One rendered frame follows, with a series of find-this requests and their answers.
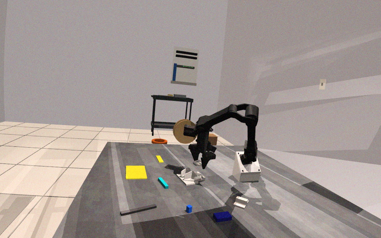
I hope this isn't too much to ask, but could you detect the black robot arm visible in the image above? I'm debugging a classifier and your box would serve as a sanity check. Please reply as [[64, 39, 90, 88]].
[[183, 103, 259, 165]]

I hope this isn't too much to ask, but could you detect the cyan rectangular block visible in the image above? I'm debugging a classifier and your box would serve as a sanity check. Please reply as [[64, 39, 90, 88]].
[[158, 177, 168, 189]]

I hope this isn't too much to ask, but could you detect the dark grey long bar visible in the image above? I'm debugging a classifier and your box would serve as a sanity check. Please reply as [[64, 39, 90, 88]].
[[120, 204, 157, 216]]

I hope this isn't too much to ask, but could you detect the blue rectangular block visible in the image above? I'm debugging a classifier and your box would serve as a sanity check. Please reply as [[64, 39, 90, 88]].
[[213, 211, 232, 222], [186, 205, 192, 213]]

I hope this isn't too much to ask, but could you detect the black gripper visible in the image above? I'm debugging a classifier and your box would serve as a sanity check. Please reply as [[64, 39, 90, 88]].
[[188, 139, 216, 169]]

